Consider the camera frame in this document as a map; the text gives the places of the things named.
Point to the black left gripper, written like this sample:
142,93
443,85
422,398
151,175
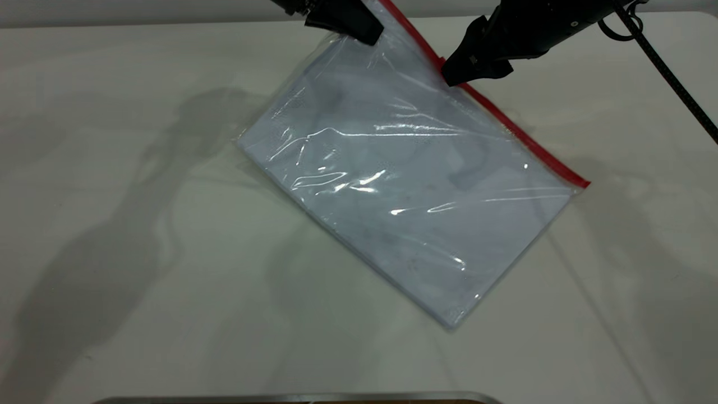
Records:
294,7

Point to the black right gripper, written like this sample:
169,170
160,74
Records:
533,25

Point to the clear plastic zipper bag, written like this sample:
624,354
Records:
404,39

